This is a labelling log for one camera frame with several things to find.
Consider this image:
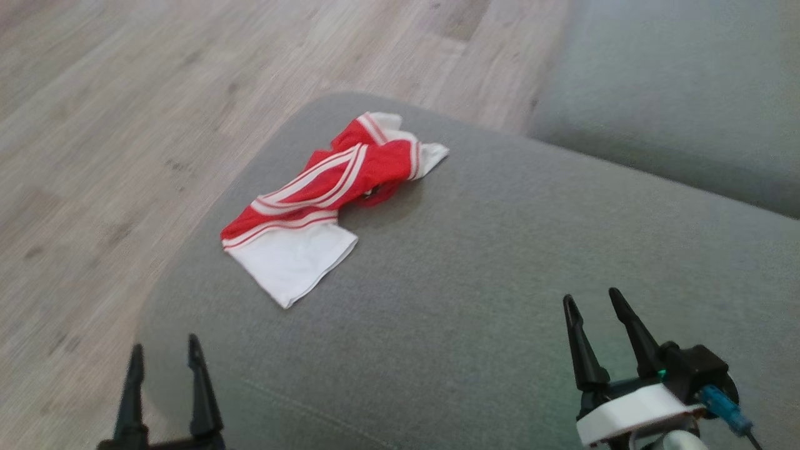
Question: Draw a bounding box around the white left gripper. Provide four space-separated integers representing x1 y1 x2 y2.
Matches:
97 333 228 450

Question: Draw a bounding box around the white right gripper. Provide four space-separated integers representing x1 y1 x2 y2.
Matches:
562 287 707 448

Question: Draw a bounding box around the red white basketball jersey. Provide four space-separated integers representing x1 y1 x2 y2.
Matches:
220 111 451 310

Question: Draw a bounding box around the large grey sofa seat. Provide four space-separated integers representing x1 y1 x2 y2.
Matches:
134 92 800 450

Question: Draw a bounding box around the grey sofa cushion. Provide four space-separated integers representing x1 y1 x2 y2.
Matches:
525 0 800 219

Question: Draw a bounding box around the blue right camera connector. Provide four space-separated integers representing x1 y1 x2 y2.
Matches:
700 384 763 450

